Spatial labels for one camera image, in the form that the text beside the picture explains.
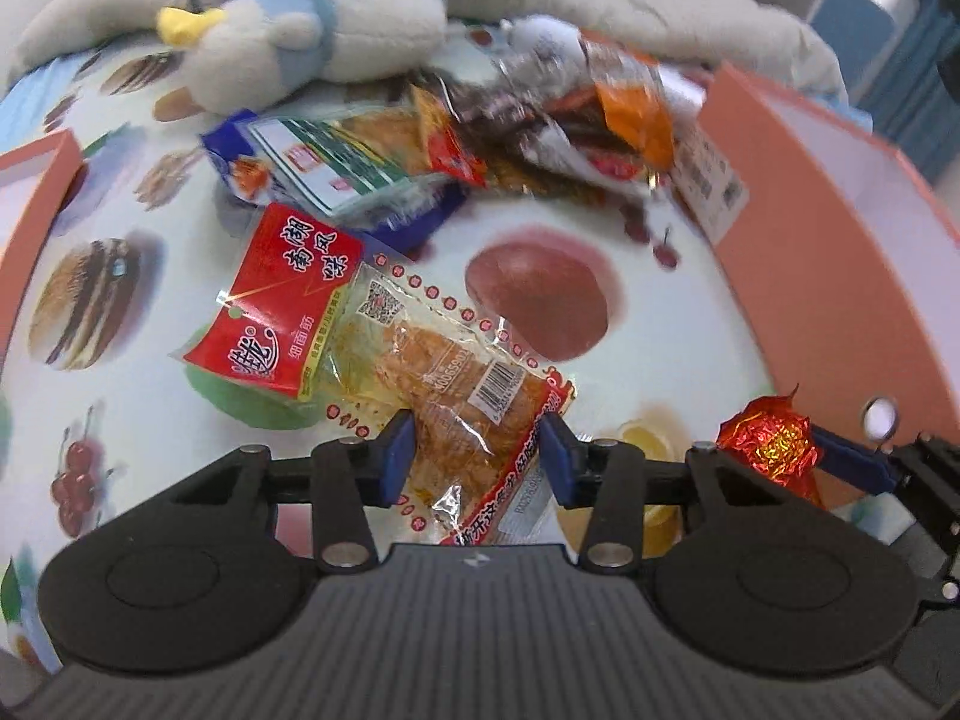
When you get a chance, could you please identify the blue white snack bag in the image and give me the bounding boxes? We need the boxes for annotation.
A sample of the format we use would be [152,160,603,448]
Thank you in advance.
[200,106,467,254]

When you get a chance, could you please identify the penguin plush toy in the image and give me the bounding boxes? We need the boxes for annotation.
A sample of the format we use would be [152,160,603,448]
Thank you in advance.
[156,0,448,115]

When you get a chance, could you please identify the blue curtain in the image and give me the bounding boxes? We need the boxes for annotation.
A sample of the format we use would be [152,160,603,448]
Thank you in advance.
[857,0,958,184]

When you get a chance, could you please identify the pink box lid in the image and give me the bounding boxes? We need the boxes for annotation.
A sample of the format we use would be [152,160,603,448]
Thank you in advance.
[0,130,83,353]

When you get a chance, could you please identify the fruit print mat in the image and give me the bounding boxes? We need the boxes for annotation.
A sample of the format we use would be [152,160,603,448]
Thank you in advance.
[2,36,773,671]

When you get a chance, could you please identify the blue chair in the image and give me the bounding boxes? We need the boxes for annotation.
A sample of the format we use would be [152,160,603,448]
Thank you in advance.
[811,0,895,86]

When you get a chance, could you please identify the orange snack bag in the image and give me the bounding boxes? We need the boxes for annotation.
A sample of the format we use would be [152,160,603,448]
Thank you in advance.
[581,37,675,172]

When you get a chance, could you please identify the pink box base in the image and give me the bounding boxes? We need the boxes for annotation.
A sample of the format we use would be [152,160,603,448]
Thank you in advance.
[667,62,960,519]

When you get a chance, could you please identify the dark clear snack bag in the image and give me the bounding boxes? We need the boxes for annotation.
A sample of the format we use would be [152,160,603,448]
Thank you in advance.
[409,52,664,202]

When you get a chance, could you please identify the green label snack pack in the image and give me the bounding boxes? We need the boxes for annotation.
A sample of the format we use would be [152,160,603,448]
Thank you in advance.
[242,115,449,224]

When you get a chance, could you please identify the white spray bottle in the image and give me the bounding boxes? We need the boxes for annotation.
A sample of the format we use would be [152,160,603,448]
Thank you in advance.
[501,15,583,60]

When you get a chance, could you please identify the red butterfly pastry snack pack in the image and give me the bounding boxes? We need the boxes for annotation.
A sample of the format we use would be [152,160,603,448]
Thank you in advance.
[179,203,574,546]

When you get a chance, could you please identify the red foil candy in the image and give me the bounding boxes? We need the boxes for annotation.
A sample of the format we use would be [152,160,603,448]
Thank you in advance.
[716,394,823,507]

